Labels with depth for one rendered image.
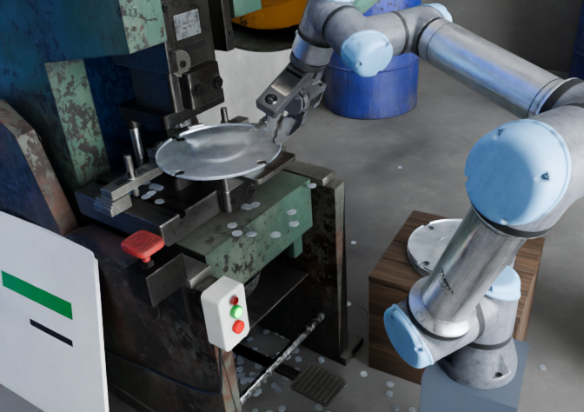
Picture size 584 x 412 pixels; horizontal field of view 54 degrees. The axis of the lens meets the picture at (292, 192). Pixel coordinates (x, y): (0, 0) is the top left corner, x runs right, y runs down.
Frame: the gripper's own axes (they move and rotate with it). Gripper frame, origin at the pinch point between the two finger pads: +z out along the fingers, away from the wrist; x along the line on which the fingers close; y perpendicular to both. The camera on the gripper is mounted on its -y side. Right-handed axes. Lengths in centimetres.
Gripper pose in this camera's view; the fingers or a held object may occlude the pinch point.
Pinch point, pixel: (274, 140)
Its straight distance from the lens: 120.0
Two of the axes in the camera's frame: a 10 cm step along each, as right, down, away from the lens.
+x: -7.8, -5.7, 2.5
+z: -2.9, 6.9, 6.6
